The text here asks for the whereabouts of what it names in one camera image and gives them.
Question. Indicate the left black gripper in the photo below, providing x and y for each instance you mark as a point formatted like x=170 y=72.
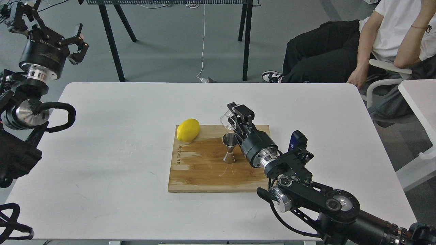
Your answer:
x=41 y=49

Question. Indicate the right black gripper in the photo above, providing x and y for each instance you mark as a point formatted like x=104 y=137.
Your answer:
x=256 y=145

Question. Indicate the small clear glass cup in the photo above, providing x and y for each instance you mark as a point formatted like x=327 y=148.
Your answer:
x=229 y=120

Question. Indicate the steel double jigger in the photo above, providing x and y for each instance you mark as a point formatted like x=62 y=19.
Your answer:
x=230 y=141

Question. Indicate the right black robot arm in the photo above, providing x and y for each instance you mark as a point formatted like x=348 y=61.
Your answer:
x=307 y=207

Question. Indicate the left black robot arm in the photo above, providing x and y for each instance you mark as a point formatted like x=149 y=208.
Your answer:
x=24 y=117

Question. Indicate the yellow lemon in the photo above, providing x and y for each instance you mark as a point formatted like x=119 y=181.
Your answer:
x=188 y=130

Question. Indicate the wooden cutting board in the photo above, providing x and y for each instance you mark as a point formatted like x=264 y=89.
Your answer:
x=199 y=167

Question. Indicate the white office chair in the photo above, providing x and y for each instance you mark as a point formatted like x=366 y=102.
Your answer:
x=384 y=102

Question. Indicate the white side table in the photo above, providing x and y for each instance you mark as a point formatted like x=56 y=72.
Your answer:
x=421 y=97

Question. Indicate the seated person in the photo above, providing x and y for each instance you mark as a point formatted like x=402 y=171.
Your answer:
x=401 y=32

